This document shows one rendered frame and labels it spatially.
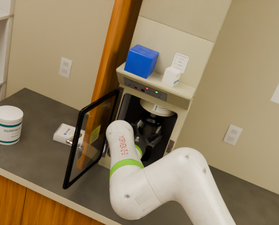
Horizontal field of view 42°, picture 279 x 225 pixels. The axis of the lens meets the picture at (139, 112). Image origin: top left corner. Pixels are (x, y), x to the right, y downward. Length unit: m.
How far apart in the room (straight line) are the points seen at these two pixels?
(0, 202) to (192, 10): 1.25
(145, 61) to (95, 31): 0.70
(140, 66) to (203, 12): 0.31
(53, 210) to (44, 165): 0.21
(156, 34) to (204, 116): 0.70
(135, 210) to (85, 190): 0.72
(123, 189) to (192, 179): 0.18
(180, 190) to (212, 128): 1.12
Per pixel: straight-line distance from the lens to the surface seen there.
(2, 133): 1.83
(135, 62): 1.43
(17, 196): 1.82
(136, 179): 0.98
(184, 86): 1.49
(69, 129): 1.97
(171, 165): 0.96
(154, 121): 1.70
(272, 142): 2.07
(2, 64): 2.40
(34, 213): 1.83
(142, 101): 1.66
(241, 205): 1.97
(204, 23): 1.44
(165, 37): 1.48
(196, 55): 1.47
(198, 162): 0.96
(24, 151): 1.84
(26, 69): 2.37
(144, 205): 0.98
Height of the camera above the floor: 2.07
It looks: 28 degrees down
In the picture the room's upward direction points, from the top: 18 degrees clockwise
